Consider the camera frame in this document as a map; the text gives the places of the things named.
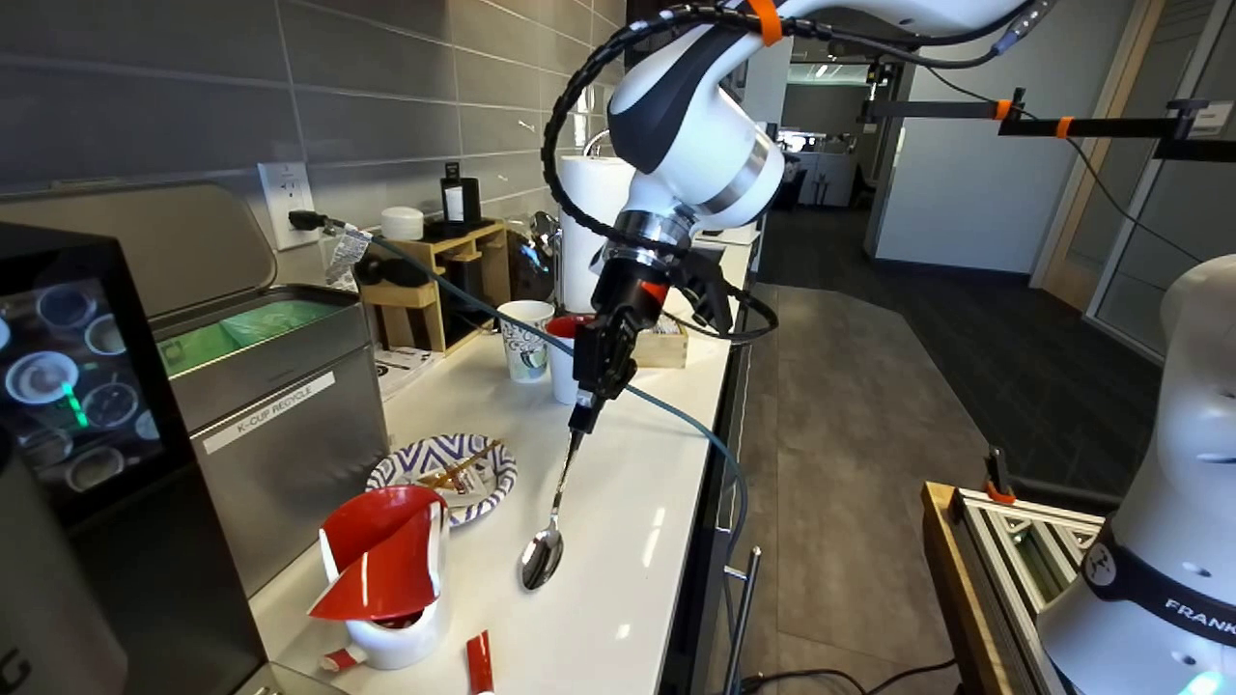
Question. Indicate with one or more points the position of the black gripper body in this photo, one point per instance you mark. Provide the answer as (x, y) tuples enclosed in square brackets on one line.
[(620, 321)]

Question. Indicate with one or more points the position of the silver metal spoon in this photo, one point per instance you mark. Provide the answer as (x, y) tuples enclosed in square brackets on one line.
[(542, 556)]

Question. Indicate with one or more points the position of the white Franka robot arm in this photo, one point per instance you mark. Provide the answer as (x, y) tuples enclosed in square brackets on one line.
[(696, 123)]

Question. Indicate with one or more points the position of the dark counter cabinet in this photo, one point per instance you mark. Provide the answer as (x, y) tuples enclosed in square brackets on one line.
[(719, 516)]

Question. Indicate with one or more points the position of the wooden packet box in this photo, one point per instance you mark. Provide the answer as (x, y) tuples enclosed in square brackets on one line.
[(661, 350)]

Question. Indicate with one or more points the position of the white paper cup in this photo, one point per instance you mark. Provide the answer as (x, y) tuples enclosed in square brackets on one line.
[(525, 350)]

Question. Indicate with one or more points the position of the white paper towel roll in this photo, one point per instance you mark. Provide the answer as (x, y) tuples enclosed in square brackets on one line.
[(583, 207)]

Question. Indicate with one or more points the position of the blue patterned paper plate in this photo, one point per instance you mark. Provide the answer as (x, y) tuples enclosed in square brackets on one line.
[(431, 465)]

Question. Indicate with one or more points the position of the wooden organizer shelf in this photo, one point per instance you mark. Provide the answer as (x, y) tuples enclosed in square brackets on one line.
[(464, 265)]

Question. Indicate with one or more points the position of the black bottle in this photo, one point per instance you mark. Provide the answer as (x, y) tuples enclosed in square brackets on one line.
[(462, 200)]

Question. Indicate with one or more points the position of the small white jar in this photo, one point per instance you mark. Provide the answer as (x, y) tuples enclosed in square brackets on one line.
[(401, 224)]

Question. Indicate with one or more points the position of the red packets bundle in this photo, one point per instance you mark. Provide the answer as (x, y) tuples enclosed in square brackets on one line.
[(378, 554)]

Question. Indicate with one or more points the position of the red packet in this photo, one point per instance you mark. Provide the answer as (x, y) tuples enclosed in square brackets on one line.
[(342, 661), (481, 661)]

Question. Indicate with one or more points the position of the stainless steel container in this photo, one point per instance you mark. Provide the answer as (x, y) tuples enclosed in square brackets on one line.
[(291, 410)]

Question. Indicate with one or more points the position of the white cup holding packets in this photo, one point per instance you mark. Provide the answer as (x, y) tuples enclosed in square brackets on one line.
[(390, 643)]

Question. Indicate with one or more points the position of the white wall outlet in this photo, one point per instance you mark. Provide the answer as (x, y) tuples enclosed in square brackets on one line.
[(283, 196)]

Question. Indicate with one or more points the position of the aluminium frame stand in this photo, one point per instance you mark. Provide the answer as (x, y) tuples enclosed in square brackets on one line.
[(988, 564)]

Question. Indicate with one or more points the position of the black camera boom bar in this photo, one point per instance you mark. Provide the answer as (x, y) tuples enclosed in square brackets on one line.
[(1105, 125)]

